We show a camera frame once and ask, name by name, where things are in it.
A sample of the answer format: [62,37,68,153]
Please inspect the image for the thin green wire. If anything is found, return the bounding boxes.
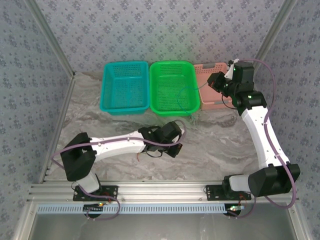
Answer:
[175,82,211,121]

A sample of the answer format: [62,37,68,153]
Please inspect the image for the pink plastic basket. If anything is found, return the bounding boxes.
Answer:
[193,62,240,112]

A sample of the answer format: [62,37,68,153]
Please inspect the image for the green plastic basket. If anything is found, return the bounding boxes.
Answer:
[149,60,201,118]

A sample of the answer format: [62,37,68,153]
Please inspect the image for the teal plastic basket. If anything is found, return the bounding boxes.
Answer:
[99,60,150,116]

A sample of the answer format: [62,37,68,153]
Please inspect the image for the grey sheet metal panel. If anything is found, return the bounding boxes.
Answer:
[29,212,300,240]

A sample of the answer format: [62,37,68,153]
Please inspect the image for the small black controller board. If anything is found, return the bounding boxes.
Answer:
[83,203,105,213]
[226,204,246,216]

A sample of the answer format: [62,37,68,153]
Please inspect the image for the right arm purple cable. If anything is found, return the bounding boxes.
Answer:
[234,58,301,220]

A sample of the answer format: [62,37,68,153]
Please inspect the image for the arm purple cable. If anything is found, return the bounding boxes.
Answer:
[234,58,301,220]
[50,119,187,222]

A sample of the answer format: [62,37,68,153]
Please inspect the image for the aluminium mounting rail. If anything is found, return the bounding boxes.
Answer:
[28,181,298,203]

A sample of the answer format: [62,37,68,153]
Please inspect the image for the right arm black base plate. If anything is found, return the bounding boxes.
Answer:
[205,184,252,201]

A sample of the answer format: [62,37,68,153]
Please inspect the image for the white slotted cable duct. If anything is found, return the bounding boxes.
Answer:
[36,203,247,215]

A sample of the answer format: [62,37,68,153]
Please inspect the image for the aluminium frame post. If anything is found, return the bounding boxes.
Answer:
[24,0,76,79]
[254,0,300,62]

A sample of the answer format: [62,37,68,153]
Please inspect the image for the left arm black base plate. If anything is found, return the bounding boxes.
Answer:
[72,184,119,202]

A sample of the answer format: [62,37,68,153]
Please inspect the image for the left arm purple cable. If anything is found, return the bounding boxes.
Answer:
[50,119,187,222]

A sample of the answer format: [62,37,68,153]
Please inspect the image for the aluminium table side rail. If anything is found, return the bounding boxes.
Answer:
[38,73,77,185]

